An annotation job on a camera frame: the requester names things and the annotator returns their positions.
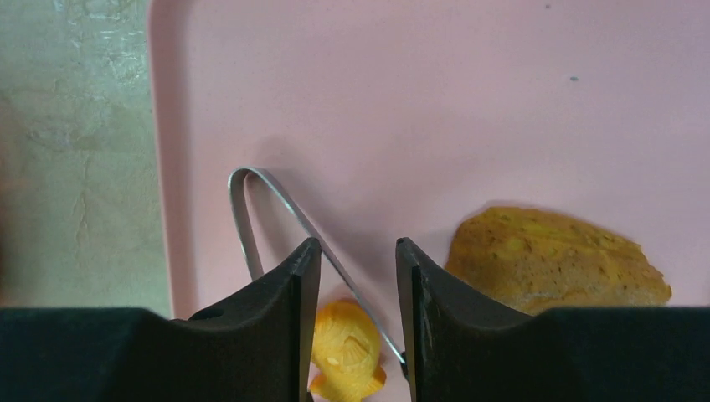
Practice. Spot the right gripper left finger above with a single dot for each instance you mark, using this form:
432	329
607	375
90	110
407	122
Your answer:
254	345

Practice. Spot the metal tongs black tips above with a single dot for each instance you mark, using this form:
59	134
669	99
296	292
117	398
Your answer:
267	220

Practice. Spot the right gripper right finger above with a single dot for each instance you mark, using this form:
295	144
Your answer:
460	345

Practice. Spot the orange fish cookie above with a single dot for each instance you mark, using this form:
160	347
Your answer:
346	350

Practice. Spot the brown croissant pastry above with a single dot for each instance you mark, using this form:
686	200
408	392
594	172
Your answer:
532	260

